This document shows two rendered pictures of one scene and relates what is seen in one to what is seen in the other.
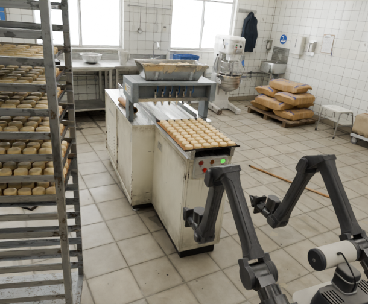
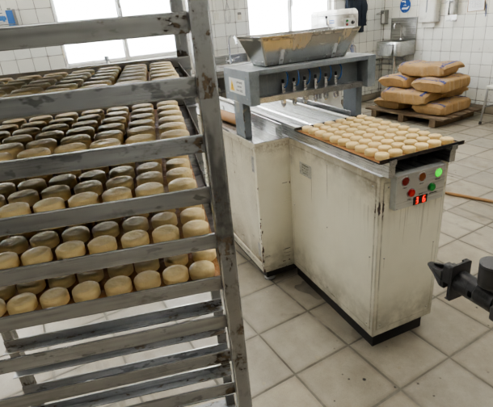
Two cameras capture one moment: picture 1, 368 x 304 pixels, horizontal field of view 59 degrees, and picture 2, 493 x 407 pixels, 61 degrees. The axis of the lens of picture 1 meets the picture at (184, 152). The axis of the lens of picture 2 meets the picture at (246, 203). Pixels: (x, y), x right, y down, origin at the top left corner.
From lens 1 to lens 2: 0.70 m
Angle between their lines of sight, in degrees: 3
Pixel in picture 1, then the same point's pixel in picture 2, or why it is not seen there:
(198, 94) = (347, 78)
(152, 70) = (275, 48)
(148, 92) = (271, 86)
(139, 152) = (269, 186)
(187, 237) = (384, 311)
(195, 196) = (395, 241)
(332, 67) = (490, 29)
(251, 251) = not seen: outside the picture
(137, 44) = not seen: hidden behind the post
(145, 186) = (283, 238)
